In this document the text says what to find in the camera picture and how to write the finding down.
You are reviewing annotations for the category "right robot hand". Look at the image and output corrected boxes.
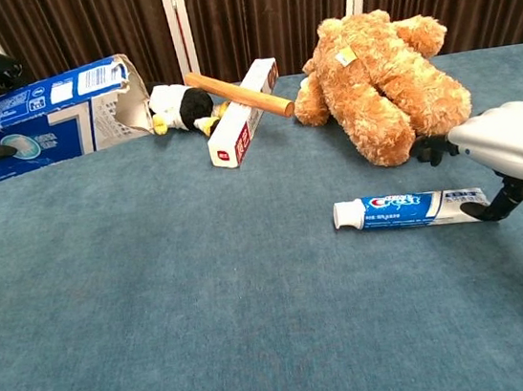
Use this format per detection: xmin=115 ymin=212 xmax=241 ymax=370
xmin=404 ymin=100 xmax=523 ymax=233

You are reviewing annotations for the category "blue toothpaste box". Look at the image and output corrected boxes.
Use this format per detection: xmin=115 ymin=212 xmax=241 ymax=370
xmin=0 ymin=50 xmax=162 ymax=191

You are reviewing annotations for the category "blue white toothpaste tube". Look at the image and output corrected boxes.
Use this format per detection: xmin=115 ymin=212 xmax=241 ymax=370
xmin=331 ymin=181 xmax=492 ymax=240

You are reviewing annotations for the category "dark brown pleated curtain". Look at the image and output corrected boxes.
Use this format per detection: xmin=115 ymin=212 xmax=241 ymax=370
xmin=0 ymin=0 xmax=523 ymax=115

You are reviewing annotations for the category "brown teddy bear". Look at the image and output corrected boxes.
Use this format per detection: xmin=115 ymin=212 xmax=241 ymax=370
xmin=282 ymin=0 xmax=480 ymax=180

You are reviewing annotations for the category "black white penguin plush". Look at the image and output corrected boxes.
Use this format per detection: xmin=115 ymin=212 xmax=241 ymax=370
xmin=143 ymin=73 xmax=230 ymax=144

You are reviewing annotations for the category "long white carton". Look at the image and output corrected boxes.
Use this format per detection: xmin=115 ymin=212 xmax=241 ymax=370
xmin=197 ymin=55 xmax=291 ymax=172

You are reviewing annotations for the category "wooden round stick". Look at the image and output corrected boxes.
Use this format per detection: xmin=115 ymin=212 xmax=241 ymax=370
xmin=183 ymin=59 xmax=297 ymax=132

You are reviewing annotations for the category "blue table mat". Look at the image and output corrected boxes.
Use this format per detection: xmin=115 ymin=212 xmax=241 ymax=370
xmin=0 ymin=42 xmax=523 ymax=391

